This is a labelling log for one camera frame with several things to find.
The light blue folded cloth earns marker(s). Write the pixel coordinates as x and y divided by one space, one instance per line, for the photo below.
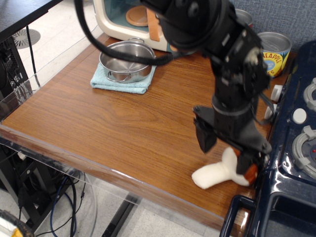
100 81

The dark blue toy stove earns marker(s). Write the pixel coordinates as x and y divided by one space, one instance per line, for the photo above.
285 200

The black table leg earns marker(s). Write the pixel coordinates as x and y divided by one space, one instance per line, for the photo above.
120 217

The stainless steel pot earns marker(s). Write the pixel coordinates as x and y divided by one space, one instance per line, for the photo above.
124 71

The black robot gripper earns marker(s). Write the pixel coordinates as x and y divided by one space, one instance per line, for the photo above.
236 127

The tomato sauce can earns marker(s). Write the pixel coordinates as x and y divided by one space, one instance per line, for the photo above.
245 17

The white stove knob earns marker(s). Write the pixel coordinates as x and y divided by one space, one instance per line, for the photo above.
270 111
276 92

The plush mushroom toy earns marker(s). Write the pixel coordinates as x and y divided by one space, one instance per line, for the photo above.
217 174

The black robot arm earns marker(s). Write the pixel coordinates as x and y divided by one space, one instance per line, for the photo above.
236 55

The toy microwave oven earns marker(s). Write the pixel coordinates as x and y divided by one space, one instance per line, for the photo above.
126 19

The pineapple slices can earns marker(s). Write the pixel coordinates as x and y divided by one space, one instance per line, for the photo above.
276 48

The black side desk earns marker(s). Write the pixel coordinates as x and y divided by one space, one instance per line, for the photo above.
14 16

